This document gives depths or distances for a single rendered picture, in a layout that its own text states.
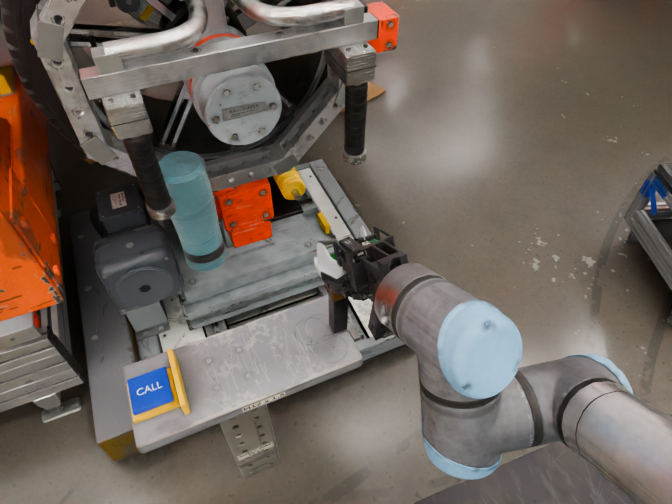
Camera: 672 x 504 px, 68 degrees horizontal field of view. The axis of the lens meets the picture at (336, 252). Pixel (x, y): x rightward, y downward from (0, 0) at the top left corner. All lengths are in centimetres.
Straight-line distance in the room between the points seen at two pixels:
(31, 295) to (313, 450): 76
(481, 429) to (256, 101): 58
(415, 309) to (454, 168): 159
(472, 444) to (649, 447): 17
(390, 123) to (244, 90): 155
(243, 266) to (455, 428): 96
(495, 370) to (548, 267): 132
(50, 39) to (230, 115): 28
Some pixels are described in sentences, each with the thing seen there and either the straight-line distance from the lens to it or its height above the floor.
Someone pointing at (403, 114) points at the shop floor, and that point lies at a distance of 240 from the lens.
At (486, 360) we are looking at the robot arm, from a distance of 53.
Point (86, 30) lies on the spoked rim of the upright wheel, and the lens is 103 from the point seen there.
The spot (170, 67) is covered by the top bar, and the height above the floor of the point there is 97.
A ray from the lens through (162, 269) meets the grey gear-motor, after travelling 130.
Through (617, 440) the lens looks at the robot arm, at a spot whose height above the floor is 85.
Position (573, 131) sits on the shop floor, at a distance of 250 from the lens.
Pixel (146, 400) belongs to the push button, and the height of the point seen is 48.
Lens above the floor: 131
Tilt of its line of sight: 49 degrees down
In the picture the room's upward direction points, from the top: straight up
